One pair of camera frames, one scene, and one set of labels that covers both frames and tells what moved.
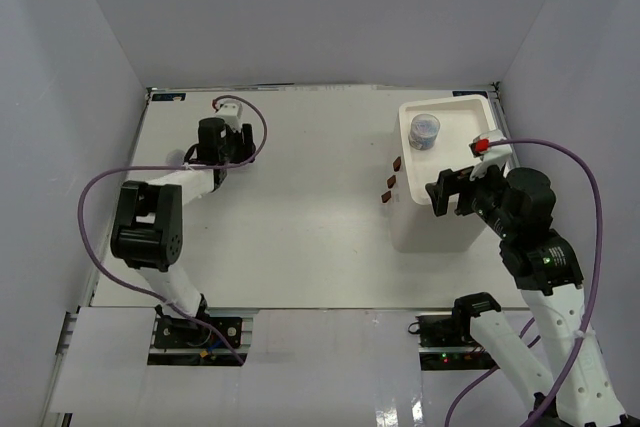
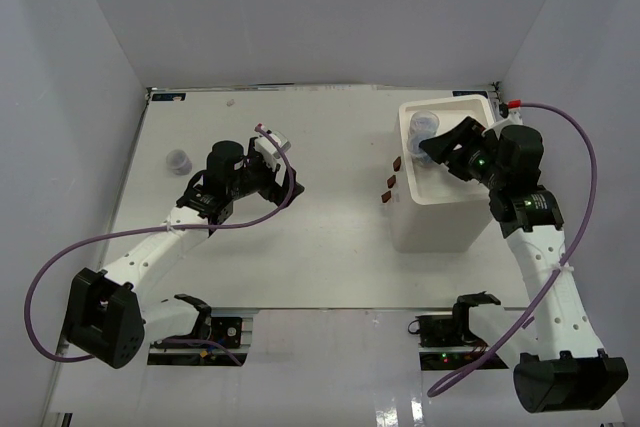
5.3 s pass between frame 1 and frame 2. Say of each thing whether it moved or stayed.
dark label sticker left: stayed
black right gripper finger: moved
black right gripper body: moved
